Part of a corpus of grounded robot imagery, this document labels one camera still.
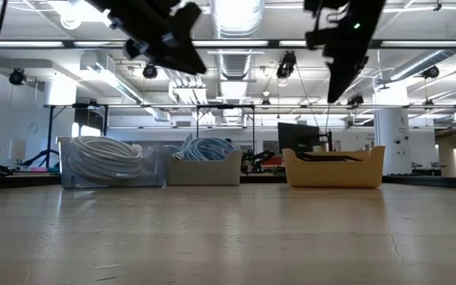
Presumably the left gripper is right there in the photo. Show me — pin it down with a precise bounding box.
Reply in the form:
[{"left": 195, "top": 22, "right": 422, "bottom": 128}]
[{"left": 93, "top": 9, "right": 207, "bottom": 76}]

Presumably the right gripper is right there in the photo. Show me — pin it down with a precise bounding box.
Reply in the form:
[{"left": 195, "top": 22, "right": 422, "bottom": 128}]
[{"left": 322, "top": 11, "right": 386, "bottom": 104}]

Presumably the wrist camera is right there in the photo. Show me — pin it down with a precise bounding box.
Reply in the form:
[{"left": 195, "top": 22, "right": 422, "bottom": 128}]
[
  {"left": 305, "top": 28, "right": 334, "bottom": 51},
  {"left": 170, "top": 2, "right": 204, "bottom": 35}
]

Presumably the white round column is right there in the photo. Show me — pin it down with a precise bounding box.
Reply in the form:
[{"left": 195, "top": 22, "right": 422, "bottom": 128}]
[{"left": 373, "top": 85, "right": 411, "bottom": 176}]

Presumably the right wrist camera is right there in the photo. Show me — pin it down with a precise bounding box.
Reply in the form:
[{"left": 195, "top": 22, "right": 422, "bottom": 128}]
[{"left": 305, "top": 28, "right": 334, "bottom": 51}]

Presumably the black background frame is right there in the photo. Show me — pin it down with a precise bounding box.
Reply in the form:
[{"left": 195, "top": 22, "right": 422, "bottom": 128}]
[{"left": 44, "top": 101, "right": 456, "bottom": 171}]

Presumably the silver ceiling duct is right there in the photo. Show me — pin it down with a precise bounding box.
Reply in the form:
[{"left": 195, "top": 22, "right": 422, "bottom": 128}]
[{"left": 210, "top": 0, "right": 265, "bottom": 40}]

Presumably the clear plastic bin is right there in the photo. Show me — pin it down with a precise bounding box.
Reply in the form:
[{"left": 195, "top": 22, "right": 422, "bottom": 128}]
[{"left": 56, "top": 135, "right": 169, "bottom": 189}]

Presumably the black computer monitor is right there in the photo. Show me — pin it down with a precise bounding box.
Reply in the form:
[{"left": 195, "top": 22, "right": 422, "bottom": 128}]
[{"left": 277, "top": 121, "right": 334, "bottom": 154}]

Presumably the grey plastic bin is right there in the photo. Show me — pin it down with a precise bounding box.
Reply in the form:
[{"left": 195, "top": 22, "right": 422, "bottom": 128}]
[{"left": 167, "top": 149, "right": 243, "bottom": 187}]

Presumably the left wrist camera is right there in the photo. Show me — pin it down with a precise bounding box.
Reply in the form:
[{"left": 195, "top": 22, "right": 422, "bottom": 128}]
[{"left": 170, "top": 2, "right": 204, "bottom": 35}]

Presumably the white cable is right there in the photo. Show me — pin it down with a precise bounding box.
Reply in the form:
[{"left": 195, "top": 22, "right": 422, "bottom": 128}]
[
  {"left": 69, "top": 136, "right": 144, "bottom": 162},
  {"left": 67, "top": 156, "right": 144, "bottom": 181}
]

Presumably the yellow plastic bin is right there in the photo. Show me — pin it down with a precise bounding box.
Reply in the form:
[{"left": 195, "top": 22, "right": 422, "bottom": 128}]
[{"left": 282, "top": 145, "right": 386, "bottom": 189}]

